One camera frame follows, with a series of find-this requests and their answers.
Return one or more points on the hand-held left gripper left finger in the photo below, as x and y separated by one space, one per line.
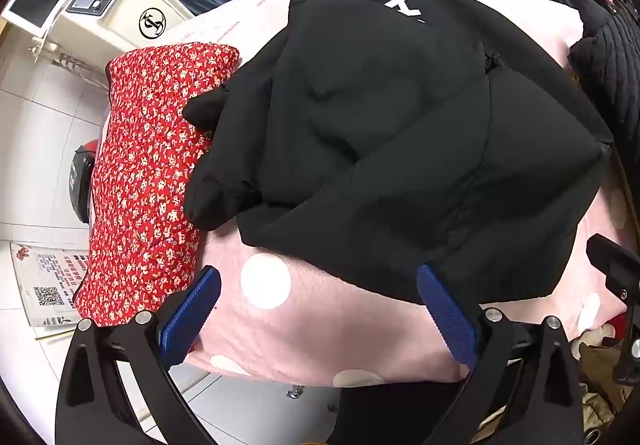
192 310

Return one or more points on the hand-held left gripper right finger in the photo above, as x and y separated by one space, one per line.
445 320

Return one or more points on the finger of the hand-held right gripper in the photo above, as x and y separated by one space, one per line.
612 265

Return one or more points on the black jacket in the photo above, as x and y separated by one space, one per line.
400 125

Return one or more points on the khaki cloth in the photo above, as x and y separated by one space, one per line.
600 375

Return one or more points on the pink polka dot blanket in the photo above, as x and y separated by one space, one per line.
325 325

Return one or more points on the metal bed leg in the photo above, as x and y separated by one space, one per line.
296 392

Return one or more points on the red floral quilt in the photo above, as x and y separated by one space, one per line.
145 175

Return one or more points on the printed paper sheet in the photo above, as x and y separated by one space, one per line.
45 285

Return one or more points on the red and black device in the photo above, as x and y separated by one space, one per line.
82 180

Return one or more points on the black quilted cloth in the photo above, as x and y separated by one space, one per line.
610 60

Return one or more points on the beige machine with control panel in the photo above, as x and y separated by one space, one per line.
125 25

